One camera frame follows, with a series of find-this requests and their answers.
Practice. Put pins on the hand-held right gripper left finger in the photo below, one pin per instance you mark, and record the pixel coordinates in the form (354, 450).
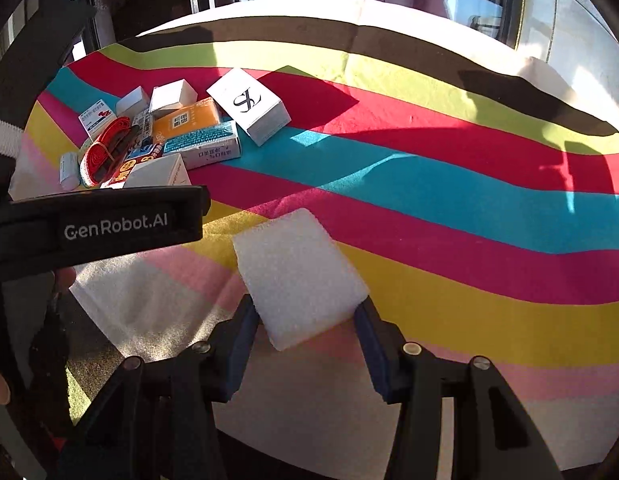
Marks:
(242, 352)

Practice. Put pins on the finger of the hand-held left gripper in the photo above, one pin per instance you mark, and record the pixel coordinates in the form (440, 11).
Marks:
(194, 215)

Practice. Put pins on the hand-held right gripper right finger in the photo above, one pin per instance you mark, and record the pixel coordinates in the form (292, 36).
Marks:
(377, 360)

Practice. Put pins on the white foam block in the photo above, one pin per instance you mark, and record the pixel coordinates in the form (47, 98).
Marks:
(299, 275)

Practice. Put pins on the person's left hand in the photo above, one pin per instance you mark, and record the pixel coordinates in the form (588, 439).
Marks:
(65, 280)

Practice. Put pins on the plain white box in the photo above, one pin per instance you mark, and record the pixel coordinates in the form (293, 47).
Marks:
(157, 172)

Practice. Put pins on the teal white medicine box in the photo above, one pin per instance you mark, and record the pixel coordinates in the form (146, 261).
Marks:
(204, 145)

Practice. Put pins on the red yellow box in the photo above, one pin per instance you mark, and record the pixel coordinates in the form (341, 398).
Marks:
(139, 160)

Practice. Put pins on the orange box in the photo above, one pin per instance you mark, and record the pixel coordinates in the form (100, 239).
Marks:
(189, 120)

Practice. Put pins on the white printed box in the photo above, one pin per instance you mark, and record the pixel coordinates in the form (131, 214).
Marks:
(142, 125)

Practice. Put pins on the white box red mark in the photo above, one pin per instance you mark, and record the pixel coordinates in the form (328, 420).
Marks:
(96, 117)

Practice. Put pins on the white monogram box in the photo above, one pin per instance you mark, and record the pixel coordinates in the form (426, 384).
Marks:
(249, 105)

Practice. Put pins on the white cube box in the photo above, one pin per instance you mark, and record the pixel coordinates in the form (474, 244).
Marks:
(172, 94)

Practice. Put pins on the small white box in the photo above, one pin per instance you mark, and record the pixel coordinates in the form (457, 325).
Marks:
(133, 101)

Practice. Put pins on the colourful striped cloth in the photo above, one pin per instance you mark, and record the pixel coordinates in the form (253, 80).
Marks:
(439, 200)

